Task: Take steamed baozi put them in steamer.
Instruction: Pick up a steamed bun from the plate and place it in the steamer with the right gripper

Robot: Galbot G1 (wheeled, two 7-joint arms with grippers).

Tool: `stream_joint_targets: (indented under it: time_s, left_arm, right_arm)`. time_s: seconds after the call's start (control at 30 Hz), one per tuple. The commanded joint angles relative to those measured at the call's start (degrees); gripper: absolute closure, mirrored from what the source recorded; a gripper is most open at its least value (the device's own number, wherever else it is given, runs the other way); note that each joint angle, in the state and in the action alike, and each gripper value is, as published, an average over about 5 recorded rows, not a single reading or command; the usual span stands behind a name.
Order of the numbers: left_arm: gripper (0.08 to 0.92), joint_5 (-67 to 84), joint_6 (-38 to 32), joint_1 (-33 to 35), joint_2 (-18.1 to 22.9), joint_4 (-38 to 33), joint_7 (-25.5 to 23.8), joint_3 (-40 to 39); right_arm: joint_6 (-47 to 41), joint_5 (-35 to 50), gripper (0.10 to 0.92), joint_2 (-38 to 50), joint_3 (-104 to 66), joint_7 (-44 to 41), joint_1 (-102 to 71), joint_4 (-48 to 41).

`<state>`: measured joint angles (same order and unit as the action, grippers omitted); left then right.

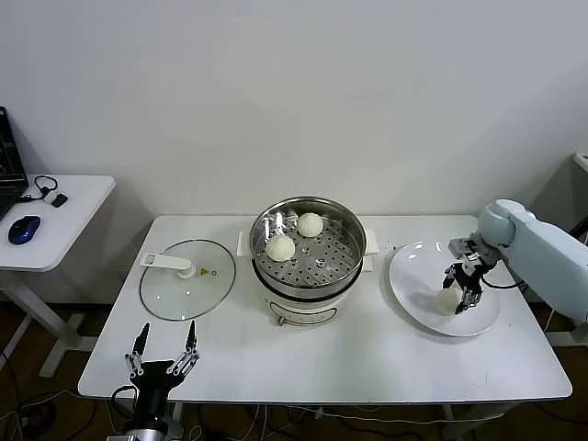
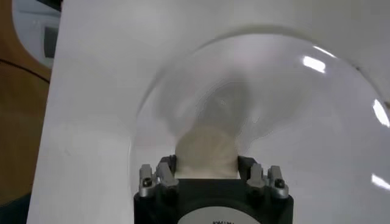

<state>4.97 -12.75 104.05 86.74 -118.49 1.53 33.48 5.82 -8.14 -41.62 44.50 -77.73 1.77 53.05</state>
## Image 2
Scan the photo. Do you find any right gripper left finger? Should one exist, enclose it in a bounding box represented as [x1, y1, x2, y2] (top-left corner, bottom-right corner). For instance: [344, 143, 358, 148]
[138, 155, 180, 198]

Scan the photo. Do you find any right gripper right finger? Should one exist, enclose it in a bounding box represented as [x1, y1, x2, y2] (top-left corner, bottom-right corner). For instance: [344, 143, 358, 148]
[237, 155, 289, 199]

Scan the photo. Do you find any white steamed baozi bun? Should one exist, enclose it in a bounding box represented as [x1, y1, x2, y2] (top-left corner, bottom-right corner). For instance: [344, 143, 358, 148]
[175, 123, 241, 180]

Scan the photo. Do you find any white round plate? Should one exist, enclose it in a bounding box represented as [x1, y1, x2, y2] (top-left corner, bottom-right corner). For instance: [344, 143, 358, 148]
[129, 33, 390, 224]

